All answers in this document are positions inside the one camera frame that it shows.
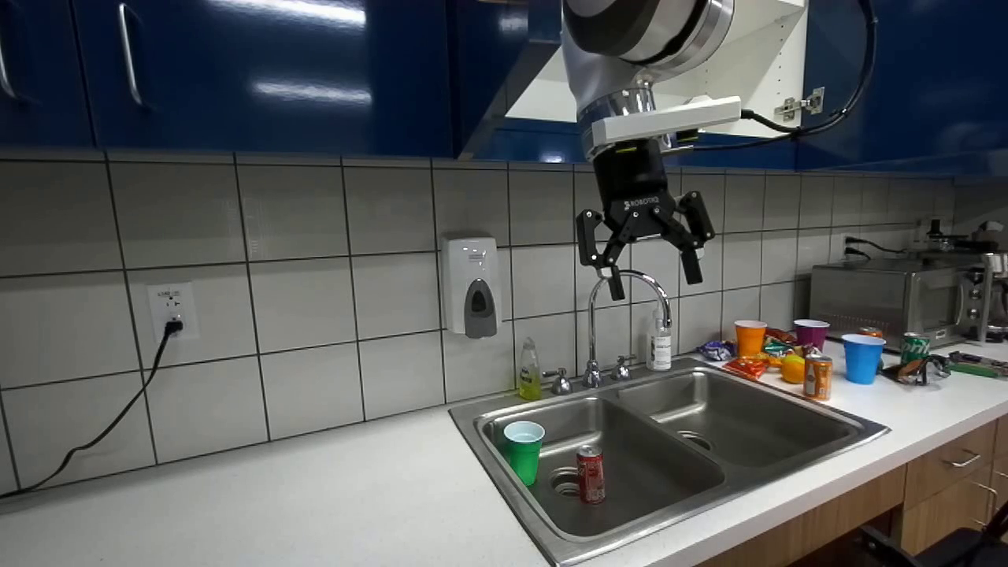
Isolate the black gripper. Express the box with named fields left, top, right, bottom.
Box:
left=576, top=139, right=716, bottom=298

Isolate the red cola can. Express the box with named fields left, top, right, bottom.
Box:
left=576, top=446, right=606, bottom=503

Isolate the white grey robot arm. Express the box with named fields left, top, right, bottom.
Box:
left=561, top=0, right=739, bottom=298

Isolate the open blue cabinet door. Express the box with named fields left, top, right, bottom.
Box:
left=447, top=0, right=561, bottom=158

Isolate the orange soda can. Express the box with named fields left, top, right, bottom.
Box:
left=802, top=352, right=832, bottom=400

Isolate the green soda can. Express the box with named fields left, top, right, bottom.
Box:
left=897, top=329, right=930, bottom=380

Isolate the wooden base drawer cabinet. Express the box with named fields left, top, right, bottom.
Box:
left=702, top=419, right=1008, bottom=567

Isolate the blue cabinet door left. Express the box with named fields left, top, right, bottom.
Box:
left=71, top=0, right=453, bottom=158

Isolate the blue snack bag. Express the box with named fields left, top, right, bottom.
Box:
left=702, top=341, right=733, bottom=361

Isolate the orange plastic cup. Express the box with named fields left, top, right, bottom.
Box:
left=733, top=322, right=764, bottom=359

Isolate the chrome gooseneck faucet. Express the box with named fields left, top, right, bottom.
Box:
left=546, top=268, right=674, bottom=392

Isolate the orange snack bag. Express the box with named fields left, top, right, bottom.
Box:
left=725, top=355, right=770, bottom=380

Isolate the purple plastic cup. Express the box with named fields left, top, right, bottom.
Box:
left=794, top=319, right=827, bottom=350

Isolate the stainless steel double sink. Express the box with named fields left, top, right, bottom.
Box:
left=449, top=361, right=885, bottom=567

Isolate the silver toaster oven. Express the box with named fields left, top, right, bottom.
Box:
left=811, top=254, right=983, bottom=347

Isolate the green plastic cup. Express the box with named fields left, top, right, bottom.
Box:
left=505, top=419, right=546, bottom=485

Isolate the blue plastic cup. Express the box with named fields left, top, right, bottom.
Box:
left=841, top=335, right=885, bottom=385

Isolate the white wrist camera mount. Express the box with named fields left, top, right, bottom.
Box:
left=585, top=97, right=744, bottom=158

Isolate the white wall soap dispenser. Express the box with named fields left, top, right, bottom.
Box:
left=440, top=237, right=501, bottom=341

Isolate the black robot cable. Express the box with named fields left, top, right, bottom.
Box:
left=739, top=0, right=883, bottom=142

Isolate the black power cord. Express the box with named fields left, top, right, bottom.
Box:
left=0, top=319, right=190, bottom=503

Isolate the white wall power outlet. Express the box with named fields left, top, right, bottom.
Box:
left=148, top=282, right=200, bottom=341

